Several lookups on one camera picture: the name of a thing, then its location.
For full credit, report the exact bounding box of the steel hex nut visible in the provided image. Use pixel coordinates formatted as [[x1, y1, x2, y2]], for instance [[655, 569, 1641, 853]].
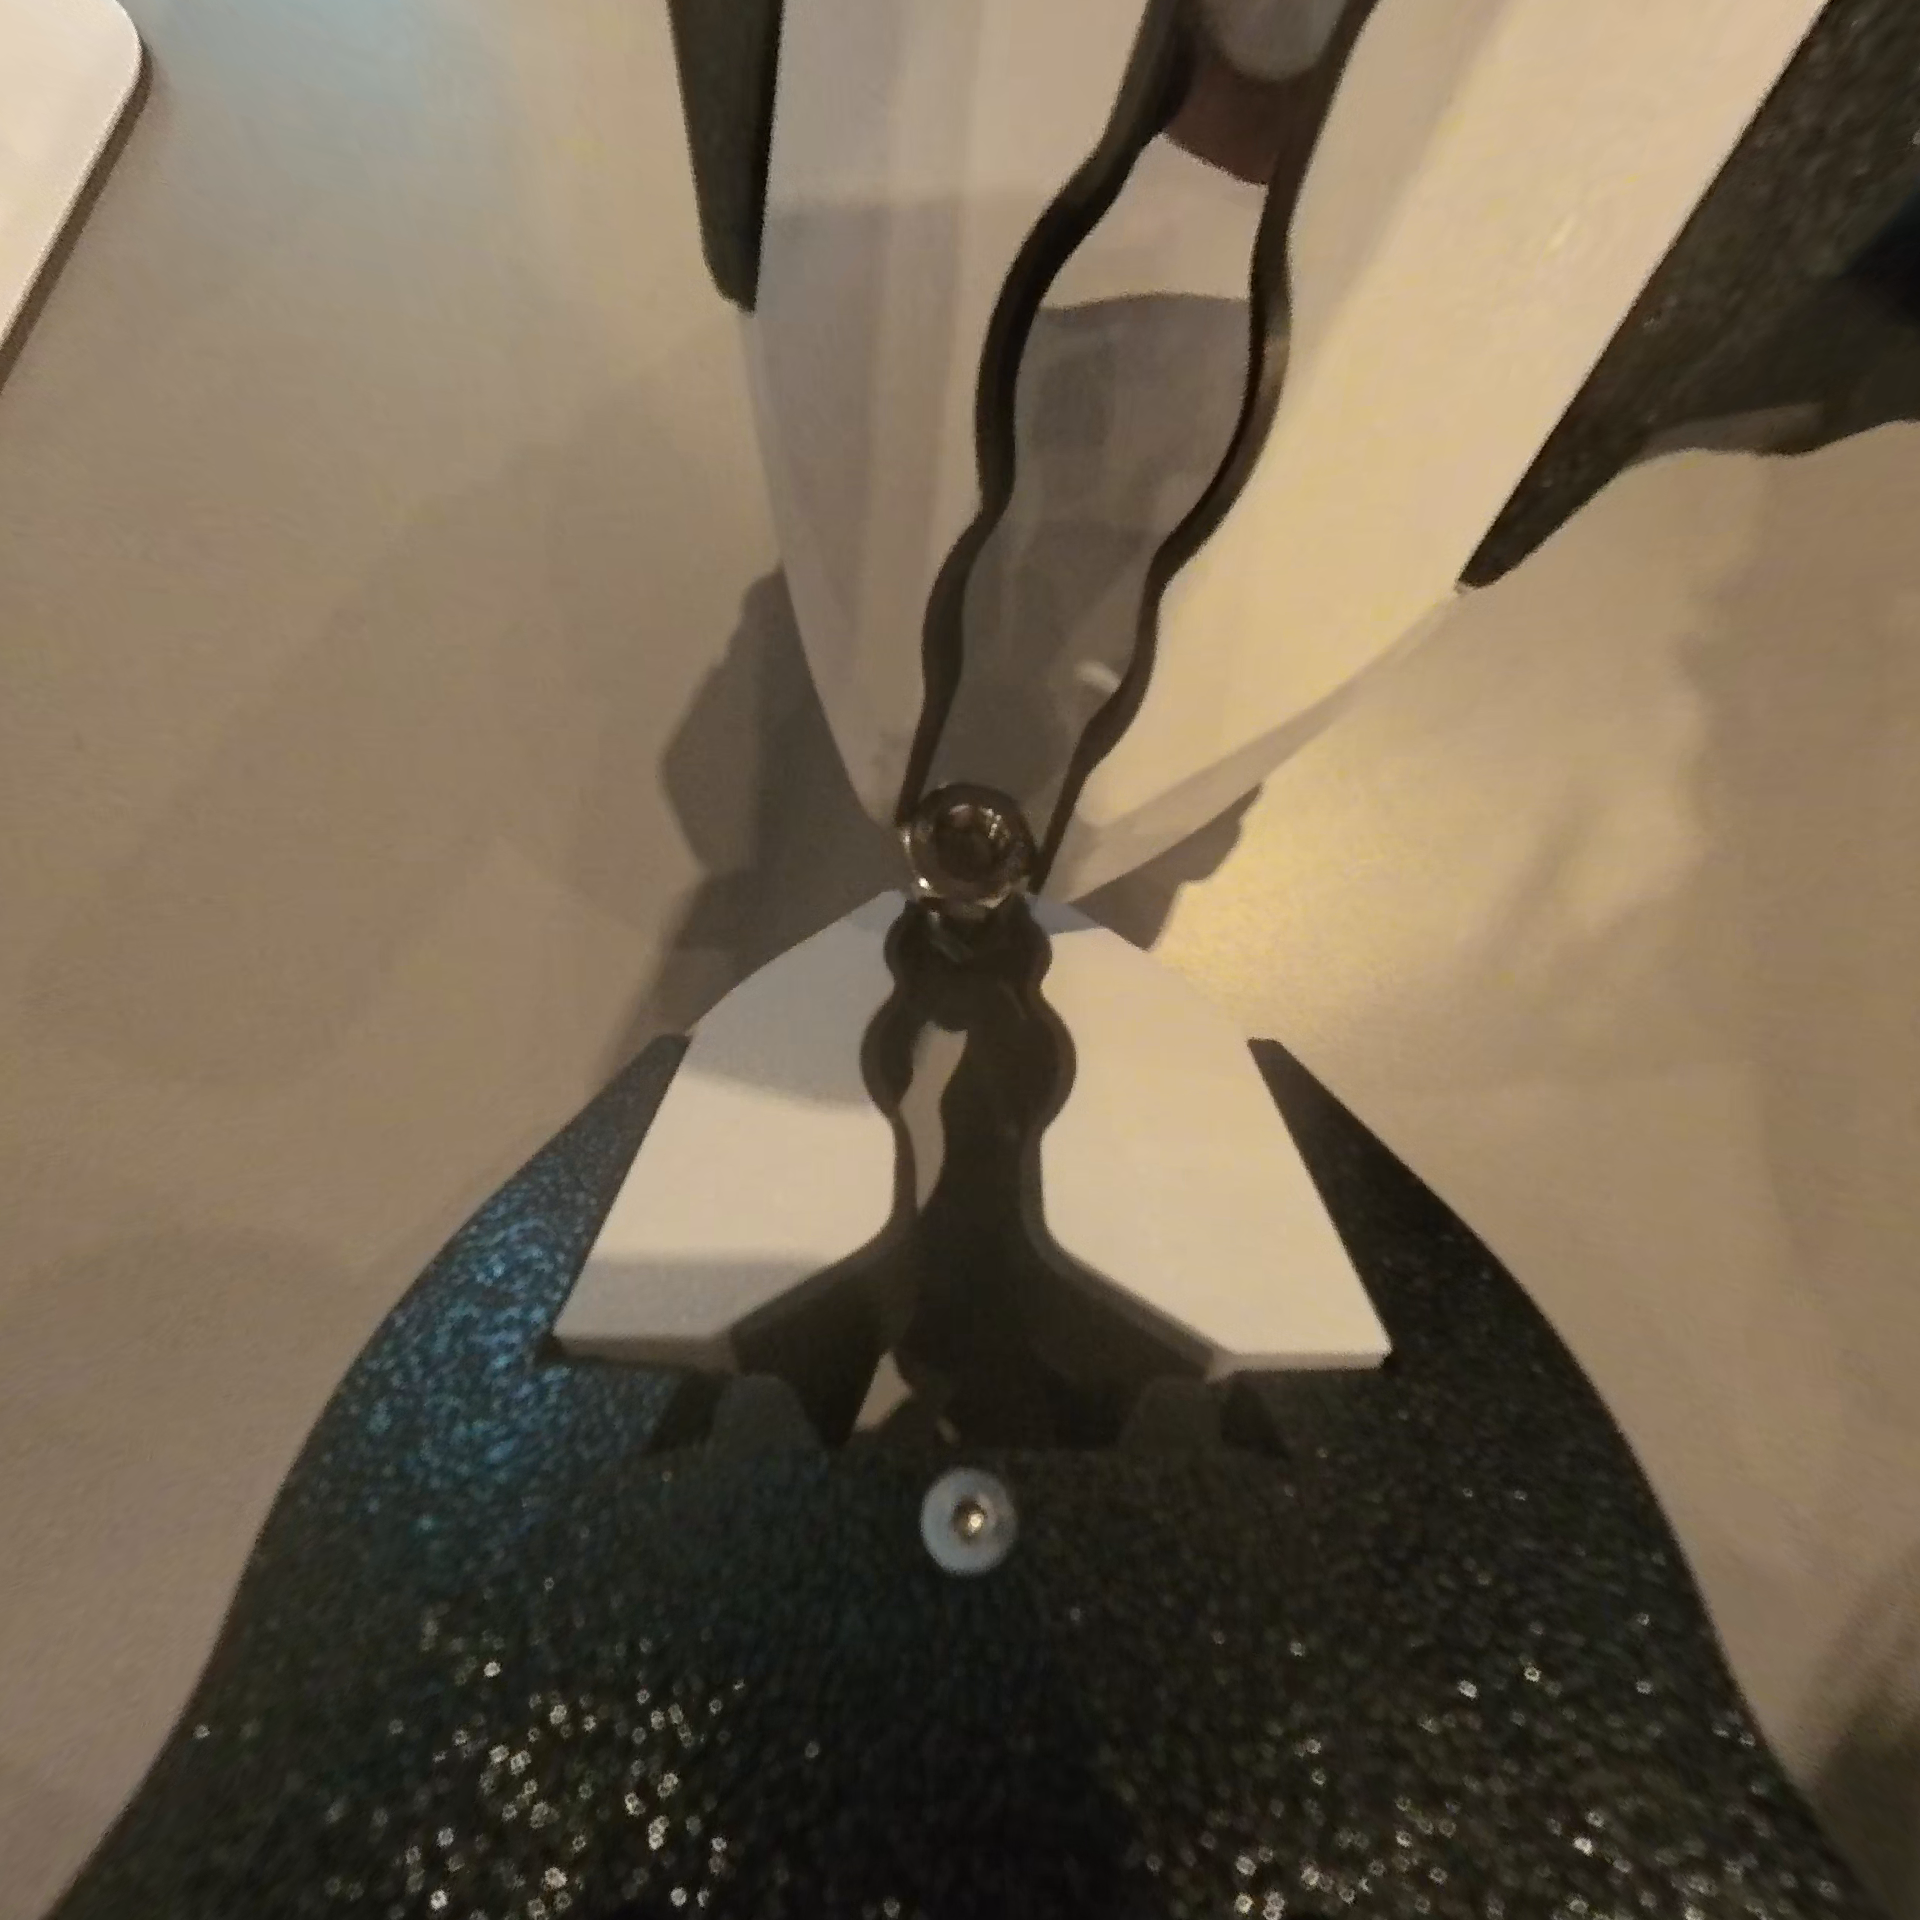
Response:
[[896, 780, 1038, 904]]

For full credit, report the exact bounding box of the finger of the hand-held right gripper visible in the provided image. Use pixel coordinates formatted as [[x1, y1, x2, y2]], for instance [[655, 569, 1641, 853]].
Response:
[[1043, 0, 1835, 909], [755, 0, 1202, 826]]

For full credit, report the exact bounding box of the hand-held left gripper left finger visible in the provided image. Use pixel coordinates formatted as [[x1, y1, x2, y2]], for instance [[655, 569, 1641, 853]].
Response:
[[556, 893, 945, 1442]]

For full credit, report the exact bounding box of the instruction sign stand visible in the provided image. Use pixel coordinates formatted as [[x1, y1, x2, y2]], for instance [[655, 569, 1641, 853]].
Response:
[[0, 0, 146, 396]]

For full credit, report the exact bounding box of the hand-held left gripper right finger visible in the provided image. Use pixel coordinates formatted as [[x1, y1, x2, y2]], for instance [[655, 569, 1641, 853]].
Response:
[[998, 895, 1393, 1442]]

